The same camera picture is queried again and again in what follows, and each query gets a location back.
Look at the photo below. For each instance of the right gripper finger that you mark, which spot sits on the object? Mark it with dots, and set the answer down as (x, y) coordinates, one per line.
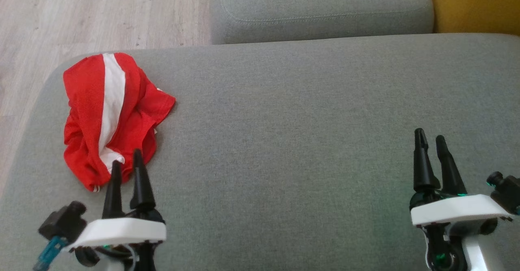
(451, 173)
(423, 165)

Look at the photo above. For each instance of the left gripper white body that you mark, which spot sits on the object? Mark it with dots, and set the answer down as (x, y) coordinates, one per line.
(122, 230)

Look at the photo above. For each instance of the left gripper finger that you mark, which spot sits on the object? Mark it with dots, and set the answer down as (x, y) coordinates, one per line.
(113, 194)
(141, 185)

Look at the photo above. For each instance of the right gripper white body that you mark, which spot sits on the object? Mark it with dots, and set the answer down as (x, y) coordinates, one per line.
(455, 210)

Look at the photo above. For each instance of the red shirt with white sleeves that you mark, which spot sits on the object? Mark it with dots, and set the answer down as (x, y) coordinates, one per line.
(154, 104)

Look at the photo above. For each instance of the grey fabric sofa seat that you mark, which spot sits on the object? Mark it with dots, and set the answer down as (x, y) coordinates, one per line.
(292, 141)

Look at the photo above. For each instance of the yellow upholstered panel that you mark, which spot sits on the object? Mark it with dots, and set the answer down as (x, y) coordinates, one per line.
(475, 3)

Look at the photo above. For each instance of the grey sofa cushion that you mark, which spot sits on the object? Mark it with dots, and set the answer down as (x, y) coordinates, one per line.
(321, 7)

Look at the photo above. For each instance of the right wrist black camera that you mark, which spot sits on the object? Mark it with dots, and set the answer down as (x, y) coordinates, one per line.
(508, 191)

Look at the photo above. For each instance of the wrist black camera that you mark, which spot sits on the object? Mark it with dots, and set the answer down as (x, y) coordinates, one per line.
(63, 222)
(508, 191)

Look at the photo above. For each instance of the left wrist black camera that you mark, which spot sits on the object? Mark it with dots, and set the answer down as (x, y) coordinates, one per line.
(63, 222)

